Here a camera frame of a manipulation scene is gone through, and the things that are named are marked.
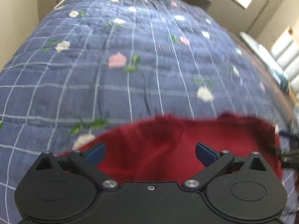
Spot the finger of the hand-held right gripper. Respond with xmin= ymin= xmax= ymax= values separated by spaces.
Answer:
xmin=274 ymin=147 xmax=299 ymax=169
xmin=278 ymin=130 xmax=299 ymax=144

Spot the padded wooden headboard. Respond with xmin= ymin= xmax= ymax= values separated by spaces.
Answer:
xmin=270 ymin=26 xmax=299 ymax=103

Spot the brown quilted mattress cover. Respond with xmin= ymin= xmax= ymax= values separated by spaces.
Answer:
xmin=230 ymin=31 xmax=296 ymax=131

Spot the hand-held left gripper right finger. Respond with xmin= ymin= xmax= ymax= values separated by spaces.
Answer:
xmin=182 ymin=142 xmax=268 ymax=190

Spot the light blue floral pillow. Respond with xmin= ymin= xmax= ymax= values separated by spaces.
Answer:
xmin=240 ymin=31 xmax=290 ymax=91

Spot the blue plaid floral quilt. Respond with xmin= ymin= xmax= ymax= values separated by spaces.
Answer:
xmin=0 ymin=0 xmax=299 ymax=224

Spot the red long-sleeve shirt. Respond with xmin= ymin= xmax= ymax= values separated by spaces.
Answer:
xmin=57 ymin=113 xmax=285 ymax=185

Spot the grey wardrobe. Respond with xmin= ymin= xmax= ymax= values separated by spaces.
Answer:
xmin=244 ymin=0 xmax=299 ymax=42

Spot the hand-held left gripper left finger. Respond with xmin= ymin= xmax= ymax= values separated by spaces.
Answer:
xmin=35 ymin=141 xmax=119 ymax=191

